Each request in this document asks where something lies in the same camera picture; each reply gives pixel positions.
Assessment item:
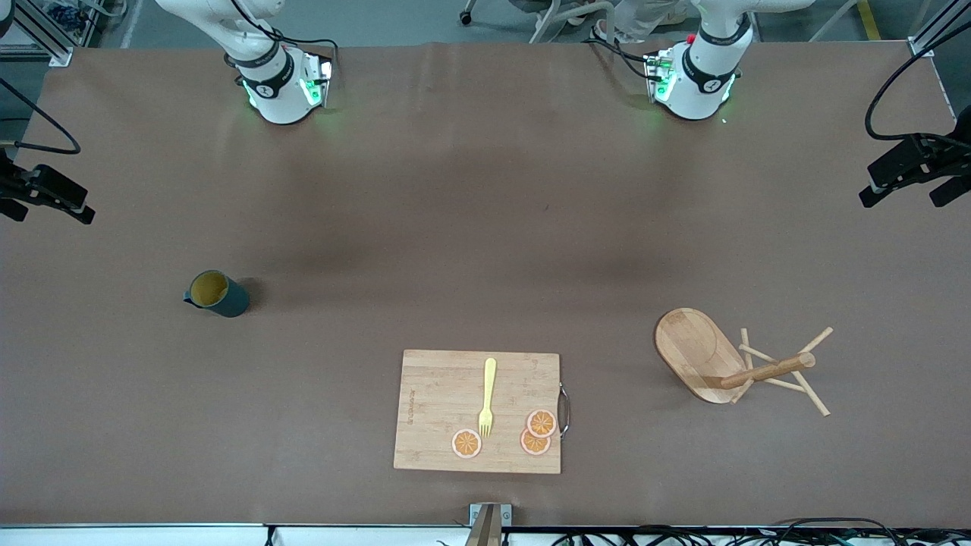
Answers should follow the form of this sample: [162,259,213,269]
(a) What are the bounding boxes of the bamboo cutting board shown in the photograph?
[393,349,571,475]

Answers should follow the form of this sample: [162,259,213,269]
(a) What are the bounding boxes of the dark teal mug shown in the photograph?
[183,270,250,319]

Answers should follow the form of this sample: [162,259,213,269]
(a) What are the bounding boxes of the blue wire bundle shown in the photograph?
[46,2,88,31]

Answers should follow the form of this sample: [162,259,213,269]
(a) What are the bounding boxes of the white sneaker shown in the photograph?
[592,19,646,44]

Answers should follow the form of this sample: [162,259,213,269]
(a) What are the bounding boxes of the wooden mug tree rack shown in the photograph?
[655,307,834,417]

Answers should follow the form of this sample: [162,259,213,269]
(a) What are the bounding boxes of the black right arm base cable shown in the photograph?
[228,0,340,61]

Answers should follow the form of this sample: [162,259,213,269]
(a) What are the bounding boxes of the black left arm base cable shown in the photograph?
[590,38,657,83]

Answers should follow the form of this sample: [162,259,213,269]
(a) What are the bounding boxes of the aluminium frame post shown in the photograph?
[0,0,74,67]
[907,0,971,58]

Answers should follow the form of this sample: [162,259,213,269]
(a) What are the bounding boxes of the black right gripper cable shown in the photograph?
[0,76,82,156]

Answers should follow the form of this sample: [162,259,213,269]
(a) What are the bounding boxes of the black arm base cable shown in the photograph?
[590,38,657,83]
[228,0,340,61]

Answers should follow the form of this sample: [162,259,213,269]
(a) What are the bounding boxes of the yellow plastic fork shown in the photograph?
[478,358,498,439]

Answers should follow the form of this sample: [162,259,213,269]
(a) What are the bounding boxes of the black cable bundle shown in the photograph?
[552,517,971,546]

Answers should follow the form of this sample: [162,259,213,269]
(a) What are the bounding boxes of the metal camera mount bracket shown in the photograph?
[469,503,513,546]

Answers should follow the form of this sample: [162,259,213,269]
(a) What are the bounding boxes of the grey chair base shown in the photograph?
[459,0,615,44]

